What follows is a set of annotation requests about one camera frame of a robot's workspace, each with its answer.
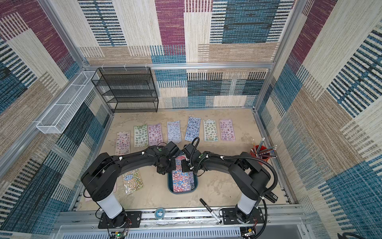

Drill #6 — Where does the pink purple sticker sheet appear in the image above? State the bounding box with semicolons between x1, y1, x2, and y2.
148;123;163;146

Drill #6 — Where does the light blue sticker sheet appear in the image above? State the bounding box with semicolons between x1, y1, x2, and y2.
167;120;182;143

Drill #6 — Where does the black marker pen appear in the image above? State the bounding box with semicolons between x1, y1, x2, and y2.
200;198;222;224

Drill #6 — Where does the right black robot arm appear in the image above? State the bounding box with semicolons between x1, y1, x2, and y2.
182;143;278;223

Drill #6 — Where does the black wire mesh shelf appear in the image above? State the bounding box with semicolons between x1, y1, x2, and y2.
91;67;159;114

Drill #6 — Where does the white green frog sticker sheet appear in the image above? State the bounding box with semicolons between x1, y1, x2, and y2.
203;119;218;142

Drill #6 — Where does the teal plastic storage box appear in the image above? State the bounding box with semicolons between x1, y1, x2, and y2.
168;154;199;194

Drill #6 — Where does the white cable duct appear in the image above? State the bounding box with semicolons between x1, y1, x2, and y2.
61;226;242;239

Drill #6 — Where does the white wire mesh basket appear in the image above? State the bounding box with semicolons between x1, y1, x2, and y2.
36;71;95;134

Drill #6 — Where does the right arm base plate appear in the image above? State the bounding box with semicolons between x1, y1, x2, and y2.
219;208;265;225

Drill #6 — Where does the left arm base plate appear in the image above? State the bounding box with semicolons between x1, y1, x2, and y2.
97;211;142;230

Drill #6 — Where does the pink pastel sticker sheet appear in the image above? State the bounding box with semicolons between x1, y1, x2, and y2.
115;131;131;155

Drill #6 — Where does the lilac character sticker sheet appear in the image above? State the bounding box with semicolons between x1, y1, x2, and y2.
219;119;235;141

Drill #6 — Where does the blue tape roll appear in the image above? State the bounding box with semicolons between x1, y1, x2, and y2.
154;208;166;220

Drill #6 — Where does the red pencil cup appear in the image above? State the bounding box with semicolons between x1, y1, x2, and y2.
250;137;277;162

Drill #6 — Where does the pink calculator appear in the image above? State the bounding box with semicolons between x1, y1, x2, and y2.
83;183;117;202

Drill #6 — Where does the red blue sticker sheet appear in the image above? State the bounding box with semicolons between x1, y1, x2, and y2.
172;155;196;193

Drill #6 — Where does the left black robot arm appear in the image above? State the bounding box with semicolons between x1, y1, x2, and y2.
81;142;181;229

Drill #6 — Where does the penguin sticker sheet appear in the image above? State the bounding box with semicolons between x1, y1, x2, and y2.
185;117;201;141

